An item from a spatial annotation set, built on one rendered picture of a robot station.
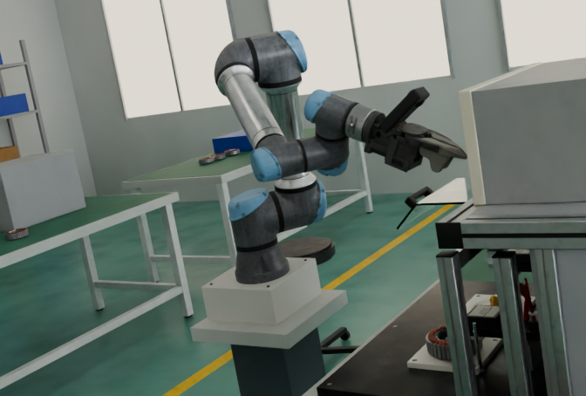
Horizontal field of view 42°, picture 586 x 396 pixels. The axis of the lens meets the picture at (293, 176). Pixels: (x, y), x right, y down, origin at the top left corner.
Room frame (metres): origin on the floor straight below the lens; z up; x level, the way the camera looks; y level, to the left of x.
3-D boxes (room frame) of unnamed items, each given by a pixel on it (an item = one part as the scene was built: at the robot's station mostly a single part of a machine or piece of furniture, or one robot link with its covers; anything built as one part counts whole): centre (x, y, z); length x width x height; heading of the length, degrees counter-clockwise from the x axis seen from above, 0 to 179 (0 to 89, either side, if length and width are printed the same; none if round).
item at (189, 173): (5.75, 0.26, 0.38); 1.90 x 0.90 x 0.75; 145
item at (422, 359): (1.49, -0.27, 0.78); 0.15 x 0.15 x 0.01; 55
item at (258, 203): (2.05, 0.12, 1.02); 0.13 x 0.12 x 0.14; 105
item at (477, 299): (1.69, -0.41, 0.78); 0.15 x 0.15 x 0.01; 55
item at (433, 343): (1.49, -0.27, 0.80); 0.11 x 0.11 x 0.04
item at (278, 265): (2.05, 0.13, 0.90); 0.15 x 0.15 x 0.10
